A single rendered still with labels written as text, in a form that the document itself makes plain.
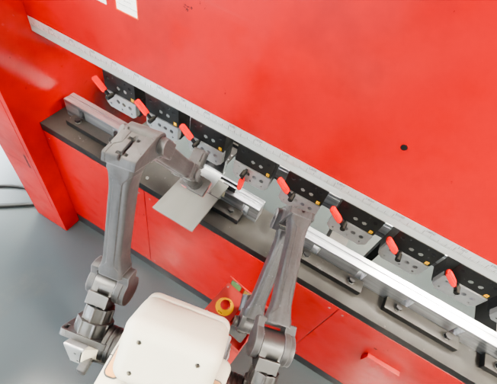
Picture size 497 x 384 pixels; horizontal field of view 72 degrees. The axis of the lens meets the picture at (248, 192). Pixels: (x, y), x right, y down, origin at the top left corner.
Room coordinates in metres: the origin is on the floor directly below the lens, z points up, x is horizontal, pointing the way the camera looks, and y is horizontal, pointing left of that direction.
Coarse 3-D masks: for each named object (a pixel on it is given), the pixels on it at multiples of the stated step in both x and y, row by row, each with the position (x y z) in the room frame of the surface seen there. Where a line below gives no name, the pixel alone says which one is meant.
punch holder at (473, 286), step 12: (444, 264) 0.68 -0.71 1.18; (456, 264) 0.64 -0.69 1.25; (432, 276) 0.66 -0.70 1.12; (444, 276) 0.63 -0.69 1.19; (456, 276) 0.62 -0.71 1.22; (468, 276) 0.62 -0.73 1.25; (480, 276) 0.61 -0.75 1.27; (444, 288) 0.62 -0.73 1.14; (468, 288) 0.61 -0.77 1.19; (480, 288) 0.60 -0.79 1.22; (492, 288) 0.60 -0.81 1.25; (468, 300) 0.59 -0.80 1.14; (480, 300) 0.59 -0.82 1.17
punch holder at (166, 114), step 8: (152, 96) 0.95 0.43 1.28; (152, 104) 0.94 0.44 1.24; (160, 104) 0.93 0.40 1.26; (168, 104) 0.93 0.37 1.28; (152, 112) 0.94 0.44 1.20; (160, 112) 0.94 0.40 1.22; (168, 112) 0.92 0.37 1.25; (176, 112) 0.91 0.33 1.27; (160, 120) 0.93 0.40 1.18; (168, 120) 0.92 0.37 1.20; (176, 120) 0.91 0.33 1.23; (184, 120) 0.95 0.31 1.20; (152, 128) 0.94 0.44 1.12; (160, 128) 0.93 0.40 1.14; (168, 128) 0.92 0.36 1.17; (176, 128) 0.91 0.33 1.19; (168, 136) 0.92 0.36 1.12; (176, 136) 0.91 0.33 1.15
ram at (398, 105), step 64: (64, 0) 1.04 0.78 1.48; (192, 0) 0.91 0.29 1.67; (256, 0) 0.86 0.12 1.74; (320, 0) 0.82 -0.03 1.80; (384, 0) 0.78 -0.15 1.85; (448, 0) 0.75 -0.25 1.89; (128, 64) 0.97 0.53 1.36; (192, 64) 0.90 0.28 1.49; (256, 64) 0.85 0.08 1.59; (320, 64) 0.80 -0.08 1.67; (384, 64) 0.77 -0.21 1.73; (448, 64) 0.73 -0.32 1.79; (256, 128) 0.83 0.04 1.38; (320, 128) 0.78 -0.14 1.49; (384, 128) 0.74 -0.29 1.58; (448, 128) 0.71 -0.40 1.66; (384, 192) 0.72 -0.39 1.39; (448, 192) 0.68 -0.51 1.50
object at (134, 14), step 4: (116, 0) 0.98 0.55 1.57; (120, 0) 0.97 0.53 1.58; (124, 0) 0.97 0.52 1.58; (128, 0) 0.96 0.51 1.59; (132, 0) 0.96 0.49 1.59; (136, 0) 0.96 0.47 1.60; (116, 4) 0.98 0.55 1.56; (120, 4) 0.97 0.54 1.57; (124, 4) 0.97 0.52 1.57; (128, 4) 0.96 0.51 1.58; (132, 4) 0.96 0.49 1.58; (136, 4) 0.96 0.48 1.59; (116, 8) 0.98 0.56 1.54; (120, 8) 0.97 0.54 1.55; (124, 8) 0.97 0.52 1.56; (128, 8) 0.97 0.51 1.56; (132, 8) 0.96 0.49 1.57; (136, 8) 0.96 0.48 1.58; (124, 12) 0.97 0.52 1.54; (128, 12) 0.97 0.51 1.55; (132, 12) 0.96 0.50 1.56; (136, 12) 0.96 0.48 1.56; (132, 16) 0.96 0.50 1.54; (136, 16) 0.96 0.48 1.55
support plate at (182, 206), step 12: (180, 180) 0.82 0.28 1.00; (168, 192) 0.75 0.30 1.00; (180, 192) 0.77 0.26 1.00; (192, 192) 0.78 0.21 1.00; (216, 192) 0.82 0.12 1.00; (156, 204) 0.68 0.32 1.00; (168, 204) 0.70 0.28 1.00; (180, 204) 0.71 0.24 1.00; (192, 204) 0.73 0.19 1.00; (204, 204) 0.75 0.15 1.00; (168, 216) 0.65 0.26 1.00; (180, 216) 0.66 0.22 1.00; (192, 216) 0.68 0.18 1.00; (192, 228) 0.63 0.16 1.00
